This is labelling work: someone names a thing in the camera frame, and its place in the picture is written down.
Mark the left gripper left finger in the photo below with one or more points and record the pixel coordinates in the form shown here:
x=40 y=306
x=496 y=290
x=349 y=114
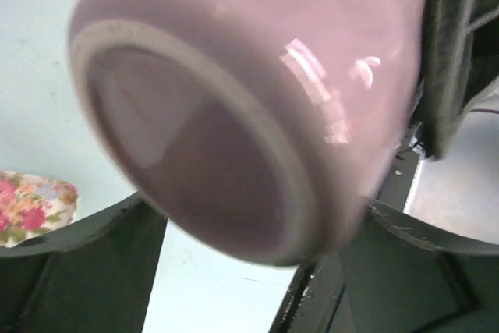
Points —
x=95 y=275

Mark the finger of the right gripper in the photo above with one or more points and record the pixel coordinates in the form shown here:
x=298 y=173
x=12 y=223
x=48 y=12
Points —
x=447 y=50

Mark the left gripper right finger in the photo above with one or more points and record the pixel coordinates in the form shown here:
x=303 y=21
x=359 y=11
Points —
x=401 y=274

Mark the purple mug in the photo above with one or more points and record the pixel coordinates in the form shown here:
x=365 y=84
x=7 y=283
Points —
x=260 y=127

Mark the floral tray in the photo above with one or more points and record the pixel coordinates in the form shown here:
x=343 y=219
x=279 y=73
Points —
x=33 y=205

